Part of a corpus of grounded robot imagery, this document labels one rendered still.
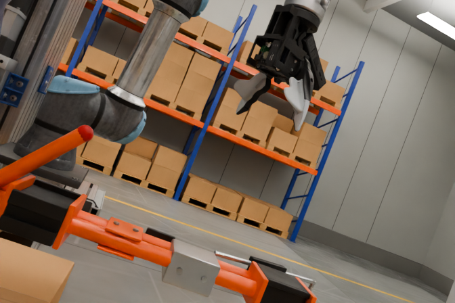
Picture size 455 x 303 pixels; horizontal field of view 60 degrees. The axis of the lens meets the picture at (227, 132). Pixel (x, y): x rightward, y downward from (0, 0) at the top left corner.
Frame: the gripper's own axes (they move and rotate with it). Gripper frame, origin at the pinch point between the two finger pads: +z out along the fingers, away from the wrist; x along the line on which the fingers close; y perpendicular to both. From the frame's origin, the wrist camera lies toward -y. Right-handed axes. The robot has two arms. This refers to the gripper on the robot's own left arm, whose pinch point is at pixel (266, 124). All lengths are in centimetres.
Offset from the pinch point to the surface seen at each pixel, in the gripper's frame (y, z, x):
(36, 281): 23.8, 36.7, -10.2
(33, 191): 31.3, 22.1, -5.9
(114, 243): 22.7, 24.0, 3.9
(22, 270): 25.3, 36.7, -13.2
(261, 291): 6.1, 23.1, 16.3
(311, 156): -656, -55, -452
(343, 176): -870, -51, -486
